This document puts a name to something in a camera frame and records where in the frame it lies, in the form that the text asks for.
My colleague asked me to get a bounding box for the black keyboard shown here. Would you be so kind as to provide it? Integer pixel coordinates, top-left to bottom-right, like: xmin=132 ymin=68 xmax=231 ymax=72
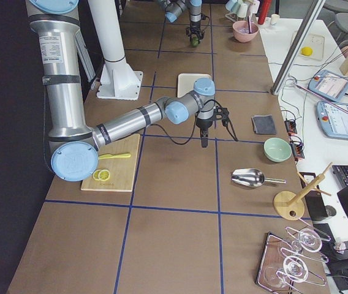
xmin=332 ymin=165 xmax=348 ymax=188

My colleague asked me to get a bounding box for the wooden cutting board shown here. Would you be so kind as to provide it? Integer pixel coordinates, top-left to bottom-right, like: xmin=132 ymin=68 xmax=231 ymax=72
xmin=81 ymin=134 xmax=140 ymax=192

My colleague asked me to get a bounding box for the glass cup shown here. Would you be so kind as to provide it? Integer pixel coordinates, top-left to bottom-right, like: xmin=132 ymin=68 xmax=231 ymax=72
xmin=263 ymin=255 xmax=308 ymax=289
xmin=295 ymin=228 xmax=322 ymax=252

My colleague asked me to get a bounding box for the yellow plastic knife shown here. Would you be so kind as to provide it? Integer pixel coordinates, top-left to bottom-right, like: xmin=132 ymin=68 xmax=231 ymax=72
xmin=98 ymin=153 xmax=131 ymax=160

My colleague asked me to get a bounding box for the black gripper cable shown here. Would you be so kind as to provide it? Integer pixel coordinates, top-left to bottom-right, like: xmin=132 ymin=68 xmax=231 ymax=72
xmin=149 ymin=99 xmax=239 ymax=145

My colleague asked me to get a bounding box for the cream rabbit tray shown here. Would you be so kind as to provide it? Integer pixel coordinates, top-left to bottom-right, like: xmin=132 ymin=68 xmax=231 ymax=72
xmin=177 ymin=73 xmax=211 ymax=97

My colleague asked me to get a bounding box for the glass cup lower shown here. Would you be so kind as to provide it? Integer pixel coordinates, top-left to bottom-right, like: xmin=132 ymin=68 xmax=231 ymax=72
xmin=263 ymin=255 xmax=308 ymax=289

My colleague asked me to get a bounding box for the glass cup upper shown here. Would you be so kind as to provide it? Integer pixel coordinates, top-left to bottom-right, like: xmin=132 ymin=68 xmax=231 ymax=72
xmin=295 ymin=228 xmax=322 ymax=252

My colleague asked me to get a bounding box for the teach pendant far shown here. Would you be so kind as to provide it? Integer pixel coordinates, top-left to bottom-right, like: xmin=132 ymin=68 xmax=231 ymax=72
xmin=308 ymin=70 xmax=348 ymax=102

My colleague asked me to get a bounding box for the teach pendant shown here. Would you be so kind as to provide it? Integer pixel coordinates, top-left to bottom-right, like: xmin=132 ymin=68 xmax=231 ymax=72
xmin=308 ymin=70 xmax=348 ymax=102
xmin=316 ymin=101 xmax=348 ymax=140

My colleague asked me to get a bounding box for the grey folded cloth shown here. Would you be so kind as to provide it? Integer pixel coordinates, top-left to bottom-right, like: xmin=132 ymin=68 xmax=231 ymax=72
xmin=251 ymin=115 xmax=277 ymax=135

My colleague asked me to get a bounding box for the red bottle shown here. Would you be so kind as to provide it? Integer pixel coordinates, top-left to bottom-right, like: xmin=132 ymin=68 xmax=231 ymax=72
xmin=257 ymin=0 xmax=271 ymax=25

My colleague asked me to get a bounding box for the steel scoop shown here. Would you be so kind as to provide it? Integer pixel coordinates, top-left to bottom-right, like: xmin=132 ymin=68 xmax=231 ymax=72
xmin=231 ymin=168 xmax=287 ymax=188

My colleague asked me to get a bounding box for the white side tray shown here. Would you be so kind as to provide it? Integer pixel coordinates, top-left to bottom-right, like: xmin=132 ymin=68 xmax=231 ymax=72
xmin=299 ymin=33 xmax=325 ymax=61

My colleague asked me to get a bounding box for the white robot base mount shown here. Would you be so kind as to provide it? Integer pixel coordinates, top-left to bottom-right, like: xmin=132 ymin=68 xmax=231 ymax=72
xmin=88 ymin=0 xmax=143 ymax=100

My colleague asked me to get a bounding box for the wooden mug stand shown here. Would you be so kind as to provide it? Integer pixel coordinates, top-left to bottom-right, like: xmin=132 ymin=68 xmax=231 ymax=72
xmin=273 ymin=162 xmax=333 ymax=221

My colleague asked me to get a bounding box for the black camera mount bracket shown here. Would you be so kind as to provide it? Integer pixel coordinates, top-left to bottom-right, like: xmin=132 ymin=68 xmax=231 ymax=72
xmin=214 ymin=107 xmax=230 ymax=127

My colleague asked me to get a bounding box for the lemon on side table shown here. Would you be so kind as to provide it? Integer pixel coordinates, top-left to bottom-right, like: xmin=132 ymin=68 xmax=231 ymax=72
xmin=301 ymin=47 xmax=313 ymax=56

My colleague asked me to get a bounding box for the pink bowl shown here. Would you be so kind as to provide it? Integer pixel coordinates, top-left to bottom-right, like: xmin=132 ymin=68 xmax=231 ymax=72
xmin=232 ymin=20 xmax=259 ymax=43

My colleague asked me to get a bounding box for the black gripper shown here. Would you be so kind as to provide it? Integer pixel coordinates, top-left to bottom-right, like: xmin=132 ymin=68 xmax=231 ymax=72
xmin=186 ymin=26 xmax=204 ymax=40
xmin=196 ymin=118 xmax=213 ymax=148

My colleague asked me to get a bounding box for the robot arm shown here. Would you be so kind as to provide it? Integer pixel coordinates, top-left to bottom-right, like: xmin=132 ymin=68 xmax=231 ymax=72
xmin=155 ymin=0 xmax=206 ymax=46
xmin=26 ymin=1 xmax=215 ymax=181

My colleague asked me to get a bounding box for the teach pendant near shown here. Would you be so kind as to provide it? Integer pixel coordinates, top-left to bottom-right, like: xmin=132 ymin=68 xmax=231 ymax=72
xmin=316 ymin=101 xmax=348 ymax=140

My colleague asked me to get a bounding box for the aluminium frame post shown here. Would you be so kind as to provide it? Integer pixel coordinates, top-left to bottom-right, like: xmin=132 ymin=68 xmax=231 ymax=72
xmin=271 ymin=0 xmax=325 ymax=96

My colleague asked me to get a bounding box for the black framed tray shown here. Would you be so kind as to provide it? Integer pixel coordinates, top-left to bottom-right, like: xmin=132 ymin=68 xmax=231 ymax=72
xmin=255 ymin=232 xmax=331 ymax=290

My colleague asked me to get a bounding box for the light green bowl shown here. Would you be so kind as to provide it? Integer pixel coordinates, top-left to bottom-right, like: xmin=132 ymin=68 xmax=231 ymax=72
xmin=263 ymin=138 xmax=292 ymax=162

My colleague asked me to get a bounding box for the green avocado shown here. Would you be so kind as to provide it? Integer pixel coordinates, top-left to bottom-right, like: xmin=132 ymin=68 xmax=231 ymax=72
xmin=191 ymin=37 xmax=200 ymax=47

